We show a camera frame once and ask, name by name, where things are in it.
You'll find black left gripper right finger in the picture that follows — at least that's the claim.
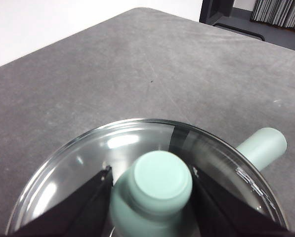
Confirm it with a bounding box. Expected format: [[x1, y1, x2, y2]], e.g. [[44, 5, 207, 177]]
[[186, 167, 295, 237]]

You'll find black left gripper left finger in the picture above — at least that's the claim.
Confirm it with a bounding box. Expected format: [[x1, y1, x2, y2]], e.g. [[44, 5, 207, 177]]
[[6, 165, 114, 237]]

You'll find glass lid with green knob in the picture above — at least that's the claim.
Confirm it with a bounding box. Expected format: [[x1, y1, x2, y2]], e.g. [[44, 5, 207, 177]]
[[5, 118, 286, 237]]

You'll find grey pleated curtain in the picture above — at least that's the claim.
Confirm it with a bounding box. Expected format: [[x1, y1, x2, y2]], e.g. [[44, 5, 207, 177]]
[[250, 0, 295, 32]]

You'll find mint green pot with handle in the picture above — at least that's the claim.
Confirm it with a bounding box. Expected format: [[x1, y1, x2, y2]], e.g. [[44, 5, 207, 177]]
[[236, 127, 288, 171]]

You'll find black metal frame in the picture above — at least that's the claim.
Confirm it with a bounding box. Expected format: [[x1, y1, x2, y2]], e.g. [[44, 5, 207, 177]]
[[199, 0, 266, 42]]

